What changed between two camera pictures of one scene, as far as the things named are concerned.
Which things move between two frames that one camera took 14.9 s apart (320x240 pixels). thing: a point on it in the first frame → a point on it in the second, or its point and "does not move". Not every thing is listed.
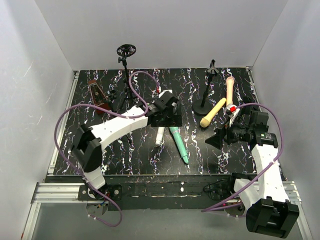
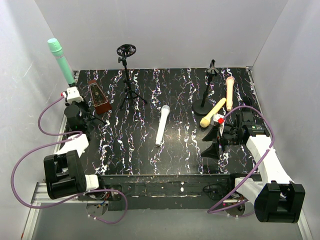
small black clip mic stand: [112, 96] → [86, 112]
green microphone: [176, 134] → [55, 47]
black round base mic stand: [204, 106] does not move
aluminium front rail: [59, 192] does not move
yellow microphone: [205, 122] does not move
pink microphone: [230, 81] does not move
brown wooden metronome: [99, 98] does not move
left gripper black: [166, 120] → [81, 106]
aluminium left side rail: [64, 120] does not move
